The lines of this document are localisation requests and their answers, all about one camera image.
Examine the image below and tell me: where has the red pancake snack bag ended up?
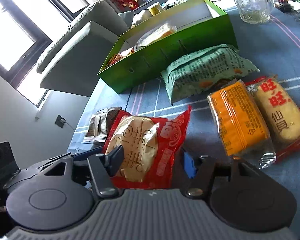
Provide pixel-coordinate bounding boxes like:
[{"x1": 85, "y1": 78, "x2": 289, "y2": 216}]
[{"x1": 103, "y1": 108, "x2": 191, "y2": 190}]

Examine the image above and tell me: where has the red noodle snack bag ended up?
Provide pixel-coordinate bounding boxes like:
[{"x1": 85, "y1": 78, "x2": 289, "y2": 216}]
[{"x1": 106, "y1": 47, "x2": 136, "y2": 67}]

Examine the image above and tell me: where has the silver brown snack packet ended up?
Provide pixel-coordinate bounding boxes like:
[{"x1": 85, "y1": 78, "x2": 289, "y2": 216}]
[{"x1": 83, "y1": 107, "x2": 122, "y2": 144}]

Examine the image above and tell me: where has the orange rice cracker pack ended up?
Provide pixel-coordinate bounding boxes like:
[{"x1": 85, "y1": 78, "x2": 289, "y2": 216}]
[{"x1": 207, "y1": 80, "x2": 277, "y2": 169}]

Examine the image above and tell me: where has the light green snack bag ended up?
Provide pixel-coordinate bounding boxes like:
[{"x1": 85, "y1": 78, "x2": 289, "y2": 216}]
[{"x1": 161, "y1": 44, "x2": 260, "y2": 104}]

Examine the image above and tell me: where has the red Wangwang cracker pack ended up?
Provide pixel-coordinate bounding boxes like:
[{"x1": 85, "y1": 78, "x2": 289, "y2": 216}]
[{"x1": 245, "y1": 76, "x2": 300, "y2": 162}]

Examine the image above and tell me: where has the grey sofa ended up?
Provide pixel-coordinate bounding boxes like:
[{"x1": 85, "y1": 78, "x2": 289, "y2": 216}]
[{"x1": 35, "y1": 1, "x2": 134, "y2": 97}]

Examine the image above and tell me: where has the green cardboard box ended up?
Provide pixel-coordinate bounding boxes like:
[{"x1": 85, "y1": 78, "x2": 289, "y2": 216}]
[{"x1": 98, "y1": 0, "x2": 237, "y2": 94}]

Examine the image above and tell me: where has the blue striped tablecloth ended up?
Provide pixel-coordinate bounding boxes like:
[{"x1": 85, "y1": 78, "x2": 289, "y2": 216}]
[{"x1": 68, "y1": 9, "x2": 300, "y2": 238}]

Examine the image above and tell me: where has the yellow tin can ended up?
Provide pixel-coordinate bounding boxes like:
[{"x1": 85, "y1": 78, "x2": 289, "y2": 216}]
[{"x1": 147, "y1": 2, "x2": 164, "y2": 16}]

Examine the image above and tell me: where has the clear glass mug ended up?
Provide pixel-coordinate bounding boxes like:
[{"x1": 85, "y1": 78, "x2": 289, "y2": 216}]
[{"x1": 234, "y1": 0, "x2": 274, "y2": 24}]

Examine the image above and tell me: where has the wall power socket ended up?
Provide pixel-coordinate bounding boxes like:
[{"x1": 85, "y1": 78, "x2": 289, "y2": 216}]
[{"x1": 55, "y1": 115, "x2": 66, "y2": 128}]

